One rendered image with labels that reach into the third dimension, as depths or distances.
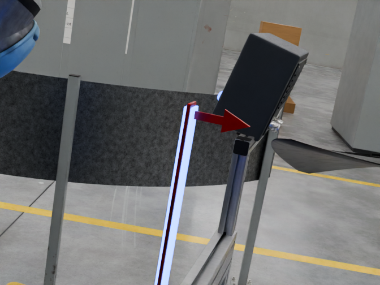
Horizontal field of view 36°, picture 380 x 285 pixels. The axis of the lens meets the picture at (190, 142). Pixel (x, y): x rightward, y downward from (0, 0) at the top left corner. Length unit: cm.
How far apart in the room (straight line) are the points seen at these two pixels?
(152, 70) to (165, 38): 38
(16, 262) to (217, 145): 110
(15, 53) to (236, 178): 56
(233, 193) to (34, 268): 181
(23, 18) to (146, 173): 167
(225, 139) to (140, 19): 416
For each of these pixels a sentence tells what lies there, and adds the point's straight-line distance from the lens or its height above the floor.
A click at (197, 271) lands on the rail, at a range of 100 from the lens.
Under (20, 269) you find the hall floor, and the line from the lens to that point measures 284.
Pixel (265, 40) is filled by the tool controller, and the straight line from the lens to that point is 116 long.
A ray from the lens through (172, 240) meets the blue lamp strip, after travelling 63.
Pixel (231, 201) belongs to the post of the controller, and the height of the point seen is 93.
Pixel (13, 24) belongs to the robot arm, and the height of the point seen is 123.
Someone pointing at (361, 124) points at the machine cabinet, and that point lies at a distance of 674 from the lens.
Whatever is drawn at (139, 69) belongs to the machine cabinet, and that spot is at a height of 51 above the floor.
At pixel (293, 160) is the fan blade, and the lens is 65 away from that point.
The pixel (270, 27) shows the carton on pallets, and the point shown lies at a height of 117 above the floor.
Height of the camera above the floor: 129
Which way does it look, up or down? 13 degrees down
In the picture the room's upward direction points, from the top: 10 degrees clockwise
